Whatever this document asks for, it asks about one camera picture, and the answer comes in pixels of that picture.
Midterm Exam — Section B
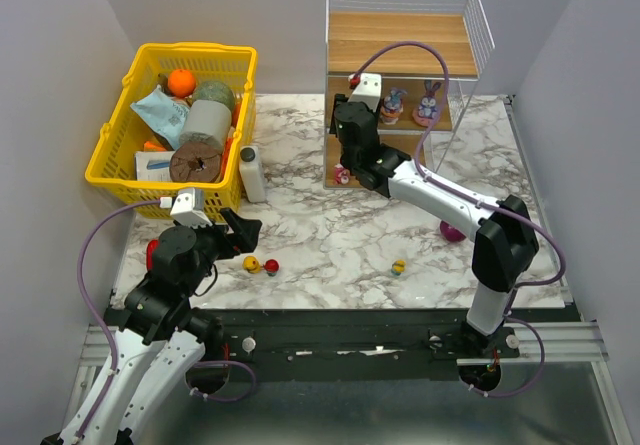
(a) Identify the red hair mermaid toy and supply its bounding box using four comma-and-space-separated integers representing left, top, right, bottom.
263, 259, 280, 277

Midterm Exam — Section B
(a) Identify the yellow duck toy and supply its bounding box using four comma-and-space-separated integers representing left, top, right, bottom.
243, 256, 261, 274

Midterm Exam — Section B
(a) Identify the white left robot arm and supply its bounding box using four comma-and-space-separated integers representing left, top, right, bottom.
43, 208, 262, 444

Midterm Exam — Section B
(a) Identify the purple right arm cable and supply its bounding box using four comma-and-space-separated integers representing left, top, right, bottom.
349, 40, 568, 289

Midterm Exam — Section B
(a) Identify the small yellow blue toy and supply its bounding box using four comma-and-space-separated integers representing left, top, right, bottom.
391, 260, 406, 276

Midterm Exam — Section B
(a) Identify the white wire wooden shelf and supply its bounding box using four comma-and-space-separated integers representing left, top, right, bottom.
325, 0, 495, 170

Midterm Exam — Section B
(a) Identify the light blue snack bag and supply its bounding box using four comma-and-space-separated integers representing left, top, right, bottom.
130, 86, 190, 150

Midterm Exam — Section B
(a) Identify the purple onion toy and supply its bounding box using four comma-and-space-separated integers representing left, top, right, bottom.
439, 221, 466, 243

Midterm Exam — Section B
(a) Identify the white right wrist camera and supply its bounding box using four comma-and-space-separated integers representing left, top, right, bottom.
348, 72, 382, 112

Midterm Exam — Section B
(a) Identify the yellow plastic basket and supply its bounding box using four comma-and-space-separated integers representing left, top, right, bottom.
85, 42, 258, 222

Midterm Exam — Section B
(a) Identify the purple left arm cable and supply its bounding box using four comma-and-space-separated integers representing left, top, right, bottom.
75, 199, 174, 441

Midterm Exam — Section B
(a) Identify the purple bunny pink donut toy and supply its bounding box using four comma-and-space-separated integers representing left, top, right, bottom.
412, 79, 443, 127

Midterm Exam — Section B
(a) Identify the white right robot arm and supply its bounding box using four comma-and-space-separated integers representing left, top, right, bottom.
329, 94, 539, 344

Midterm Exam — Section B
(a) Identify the orange fruit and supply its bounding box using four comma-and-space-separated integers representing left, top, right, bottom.
167, 69, 197, 98

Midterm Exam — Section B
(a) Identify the red bell pepper toy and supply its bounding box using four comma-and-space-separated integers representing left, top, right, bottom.
145, 239, 159, 271

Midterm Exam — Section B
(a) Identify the green round melon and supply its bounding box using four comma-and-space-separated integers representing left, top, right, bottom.
192, 80, 236, 112

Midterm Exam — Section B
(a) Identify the white box in basket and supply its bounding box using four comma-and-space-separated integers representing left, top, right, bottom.
134, 151, 174, 182

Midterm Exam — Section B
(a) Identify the pink bear toy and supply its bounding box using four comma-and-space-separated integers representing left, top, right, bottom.
334, 163, 350, 186

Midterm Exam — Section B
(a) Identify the grey brown cylinder roll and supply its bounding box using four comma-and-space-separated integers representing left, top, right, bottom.
169, 100, 232, 183

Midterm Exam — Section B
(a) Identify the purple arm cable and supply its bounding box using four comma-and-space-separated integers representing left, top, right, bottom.
75, 199, 174, 441
349, 40, 568, 289

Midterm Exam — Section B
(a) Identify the purple bunny cupcake toy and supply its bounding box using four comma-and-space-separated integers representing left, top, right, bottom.
380, 87, 407, 125

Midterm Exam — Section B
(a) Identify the white bottle black cap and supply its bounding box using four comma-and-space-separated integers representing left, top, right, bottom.
239, 145, 266, 203

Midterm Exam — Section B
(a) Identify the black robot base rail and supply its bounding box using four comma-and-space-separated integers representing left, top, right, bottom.
102, 307, 581, 384

